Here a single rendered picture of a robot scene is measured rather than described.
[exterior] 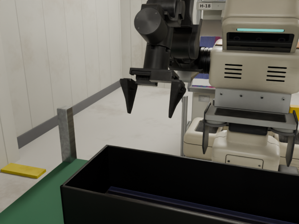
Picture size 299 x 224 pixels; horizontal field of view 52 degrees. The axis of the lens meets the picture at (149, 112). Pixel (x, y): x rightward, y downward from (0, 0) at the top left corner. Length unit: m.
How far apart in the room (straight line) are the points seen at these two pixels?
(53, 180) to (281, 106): 0.67
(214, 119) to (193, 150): 0.49
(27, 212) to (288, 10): 0.80
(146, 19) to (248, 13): 0.36
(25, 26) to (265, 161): 2.72
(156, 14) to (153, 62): 0.11
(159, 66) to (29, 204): 0.40
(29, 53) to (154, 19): 2.77
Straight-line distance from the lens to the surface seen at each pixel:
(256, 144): 1.09
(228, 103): 0.99
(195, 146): 1.37
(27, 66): 3.32
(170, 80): 0.65
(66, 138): 0.82
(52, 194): 0.73
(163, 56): 0.68
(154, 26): 0.63
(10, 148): 2.98
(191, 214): 0.47
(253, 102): 0.98
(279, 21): 0.90
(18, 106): 3.25
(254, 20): 0.90
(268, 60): 0.97
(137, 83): 0.72
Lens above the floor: 1.35
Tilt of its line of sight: 19 degrees down
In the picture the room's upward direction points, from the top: straight up
